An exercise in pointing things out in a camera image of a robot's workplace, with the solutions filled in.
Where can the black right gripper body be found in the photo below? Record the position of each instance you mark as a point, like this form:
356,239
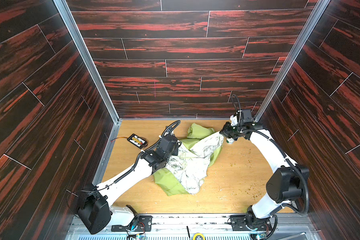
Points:
226,131

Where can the green Snoopy zip jacket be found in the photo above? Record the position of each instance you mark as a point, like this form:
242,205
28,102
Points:
185,173

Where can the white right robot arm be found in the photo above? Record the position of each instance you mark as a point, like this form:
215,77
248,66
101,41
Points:
287,187

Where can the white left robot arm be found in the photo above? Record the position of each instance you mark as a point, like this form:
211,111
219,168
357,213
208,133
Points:
94,206

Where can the white sticker tape roll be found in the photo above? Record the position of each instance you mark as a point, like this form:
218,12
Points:
230,140

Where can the yellow tape measure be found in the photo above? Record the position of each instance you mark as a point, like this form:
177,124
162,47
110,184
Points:
198,236

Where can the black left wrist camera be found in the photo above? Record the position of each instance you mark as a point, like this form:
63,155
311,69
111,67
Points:
168,146

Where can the black battery pack with wires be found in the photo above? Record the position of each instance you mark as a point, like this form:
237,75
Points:
134,139

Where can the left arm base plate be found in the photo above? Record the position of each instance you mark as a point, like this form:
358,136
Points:
140,223

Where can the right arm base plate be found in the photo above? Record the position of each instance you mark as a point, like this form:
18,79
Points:
249,223

